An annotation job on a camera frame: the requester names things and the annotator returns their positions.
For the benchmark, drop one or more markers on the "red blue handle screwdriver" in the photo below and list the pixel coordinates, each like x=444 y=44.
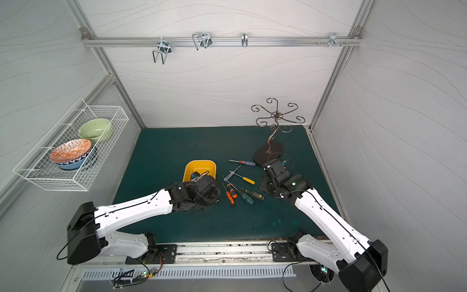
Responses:
x=249 y=163

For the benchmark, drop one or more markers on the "white wire wall basket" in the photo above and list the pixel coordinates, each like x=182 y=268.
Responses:
x=38 y=169

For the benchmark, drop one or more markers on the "black yellow dotted screwdriver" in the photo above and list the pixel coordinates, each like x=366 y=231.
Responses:
x=253 y=194

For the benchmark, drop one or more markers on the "metal double hook middle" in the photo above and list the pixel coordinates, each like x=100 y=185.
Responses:
x=201 y=39

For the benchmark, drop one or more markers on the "clear handle screwdriver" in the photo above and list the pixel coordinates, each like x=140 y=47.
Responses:
x=231 y=173

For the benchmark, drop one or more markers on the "white vent grille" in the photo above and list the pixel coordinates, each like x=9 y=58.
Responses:
x=193 y=272

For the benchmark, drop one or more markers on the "small metal hook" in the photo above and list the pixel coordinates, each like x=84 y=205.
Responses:
x=244 y=39

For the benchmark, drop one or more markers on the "yellow plastic storage box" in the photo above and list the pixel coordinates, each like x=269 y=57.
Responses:
x=200 y=166

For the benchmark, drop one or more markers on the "metal double hook left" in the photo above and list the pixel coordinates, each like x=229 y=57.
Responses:
x=162 y=50

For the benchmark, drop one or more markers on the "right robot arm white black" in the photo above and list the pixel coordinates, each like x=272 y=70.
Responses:
x=359 y=262

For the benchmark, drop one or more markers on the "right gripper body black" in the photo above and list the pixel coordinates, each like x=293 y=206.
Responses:
x=272 y=166

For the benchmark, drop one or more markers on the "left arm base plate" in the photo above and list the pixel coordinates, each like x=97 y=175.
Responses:
x=168 y=253

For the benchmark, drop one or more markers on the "green handle screwdriver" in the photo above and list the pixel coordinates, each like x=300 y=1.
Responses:
x=243 y=195

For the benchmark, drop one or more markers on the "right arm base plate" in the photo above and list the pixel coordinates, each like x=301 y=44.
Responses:
x=284 y=252

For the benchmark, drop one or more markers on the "orange patterned bowl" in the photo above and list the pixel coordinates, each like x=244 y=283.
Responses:
x=70 y=150

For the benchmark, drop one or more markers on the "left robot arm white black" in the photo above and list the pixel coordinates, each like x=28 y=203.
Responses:
x=95 y=231

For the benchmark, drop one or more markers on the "green table mat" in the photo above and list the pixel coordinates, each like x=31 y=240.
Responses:
x=160 y=158

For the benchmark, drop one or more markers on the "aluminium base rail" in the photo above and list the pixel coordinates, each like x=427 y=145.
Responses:
x=227 y=253

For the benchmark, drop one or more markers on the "brown metal jewelry stand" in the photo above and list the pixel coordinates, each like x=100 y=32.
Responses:
x=276 y=121

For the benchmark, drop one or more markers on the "metal double hook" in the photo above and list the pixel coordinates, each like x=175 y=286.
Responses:
x=201 y=39
x=162 y=50

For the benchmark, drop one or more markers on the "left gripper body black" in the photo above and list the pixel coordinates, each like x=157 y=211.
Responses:
x=199 y=179

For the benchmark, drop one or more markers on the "yellow handle small screwdriver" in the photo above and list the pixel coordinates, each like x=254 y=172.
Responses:
x=250 y=181

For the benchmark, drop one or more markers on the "blue bowl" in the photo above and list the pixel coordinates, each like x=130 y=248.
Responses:
x=86 y=161

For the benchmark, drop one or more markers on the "green ceramic bowl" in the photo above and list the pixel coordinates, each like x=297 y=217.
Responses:
x=96 y=130

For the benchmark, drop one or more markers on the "orange black grip screwdriver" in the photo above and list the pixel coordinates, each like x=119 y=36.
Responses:
x=230 y=193

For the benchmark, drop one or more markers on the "aluminium cross rail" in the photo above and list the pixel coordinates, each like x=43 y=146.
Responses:
x=253 y=41

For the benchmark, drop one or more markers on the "metal hook right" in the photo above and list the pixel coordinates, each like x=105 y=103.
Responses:
x=333 y=41

